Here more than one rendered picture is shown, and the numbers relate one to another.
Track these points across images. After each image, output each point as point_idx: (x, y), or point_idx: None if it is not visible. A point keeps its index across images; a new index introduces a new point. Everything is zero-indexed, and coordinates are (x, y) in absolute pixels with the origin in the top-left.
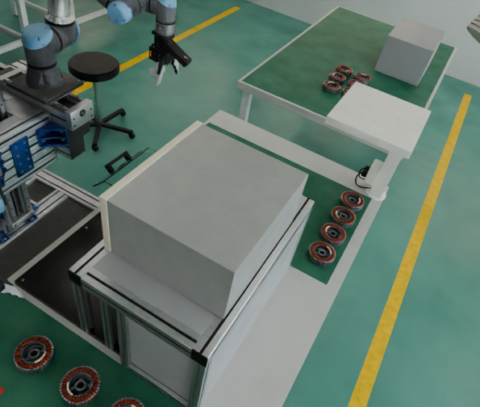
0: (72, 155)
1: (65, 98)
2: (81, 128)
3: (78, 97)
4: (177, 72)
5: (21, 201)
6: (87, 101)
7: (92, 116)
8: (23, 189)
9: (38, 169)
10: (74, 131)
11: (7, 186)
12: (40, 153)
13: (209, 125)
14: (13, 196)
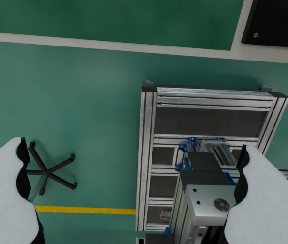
0: (213, 157)
1: (202, 240)
2: (200, 180)
3: (199, 234)
4: (24, 141)
5: (216, 154)
6: (202, 220)
7: (192, 188)
8: (218, 161)
9: (235, 168)
10: (215, 183)
11: (280, 172)
12: (236, 182)
13: None
14: (224, 162)
